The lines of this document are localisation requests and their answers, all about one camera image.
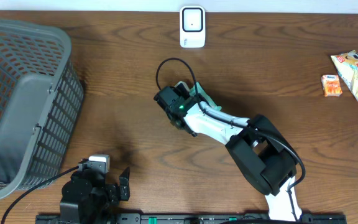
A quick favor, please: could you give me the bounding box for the light blue wipes pack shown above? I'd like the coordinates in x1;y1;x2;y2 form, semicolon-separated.
174;81;222;111

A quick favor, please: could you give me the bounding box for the orange small snack box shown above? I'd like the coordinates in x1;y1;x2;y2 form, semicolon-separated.
321;75;342;97

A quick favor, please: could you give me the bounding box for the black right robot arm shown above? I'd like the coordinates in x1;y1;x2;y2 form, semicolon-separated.
154;83;303;222

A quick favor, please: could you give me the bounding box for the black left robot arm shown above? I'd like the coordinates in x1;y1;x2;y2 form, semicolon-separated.
58;167;130;224

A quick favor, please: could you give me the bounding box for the white barcode scanner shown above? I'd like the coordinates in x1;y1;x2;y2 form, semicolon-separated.
180;6;206;48

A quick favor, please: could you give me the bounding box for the grey plastic mesh basket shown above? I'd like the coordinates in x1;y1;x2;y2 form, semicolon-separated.
0;19;85;199

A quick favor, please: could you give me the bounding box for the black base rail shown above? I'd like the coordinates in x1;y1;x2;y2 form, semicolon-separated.
35;212;347;224

